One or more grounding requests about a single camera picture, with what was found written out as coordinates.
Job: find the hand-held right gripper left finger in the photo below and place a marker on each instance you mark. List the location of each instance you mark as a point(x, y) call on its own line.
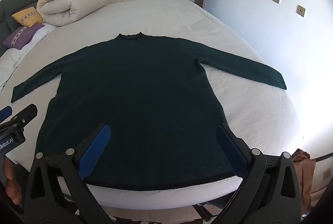
point(96, 151)

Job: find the rolled beige duvet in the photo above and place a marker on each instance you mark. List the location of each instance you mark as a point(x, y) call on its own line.
point(75, 5)

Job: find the white bed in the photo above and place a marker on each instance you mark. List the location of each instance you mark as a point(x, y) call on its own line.
point(182, 23)

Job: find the purple patterned pillow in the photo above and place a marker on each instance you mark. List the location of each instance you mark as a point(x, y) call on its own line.
point(22, 35)

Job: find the dark green sweater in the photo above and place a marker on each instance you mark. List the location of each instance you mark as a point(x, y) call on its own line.
point(135, 109)

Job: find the person's left hand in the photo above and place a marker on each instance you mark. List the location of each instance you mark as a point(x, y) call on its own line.
point(13, 190)

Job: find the brown cloth on floor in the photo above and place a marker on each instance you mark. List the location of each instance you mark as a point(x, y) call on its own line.
point(303, 177)

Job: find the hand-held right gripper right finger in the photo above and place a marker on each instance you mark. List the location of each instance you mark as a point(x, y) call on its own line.
point(231, 151)

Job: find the yellow patterned pillow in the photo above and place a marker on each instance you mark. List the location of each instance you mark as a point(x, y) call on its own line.
point(27, 17)

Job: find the white bed pillow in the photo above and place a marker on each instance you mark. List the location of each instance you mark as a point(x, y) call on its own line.
point(7, 65)

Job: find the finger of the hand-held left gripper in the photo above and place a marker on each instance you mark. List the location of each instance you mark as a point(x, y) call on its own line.
point(26, 114)
point(5, 113)

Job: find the low beige wall socket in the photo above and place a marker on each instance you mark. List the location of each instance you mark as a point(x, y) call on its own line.
point(325, 175)

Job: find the beige wall socket plate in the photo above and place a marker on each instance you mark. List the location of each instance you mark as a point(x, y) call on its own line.
point(301, 10)

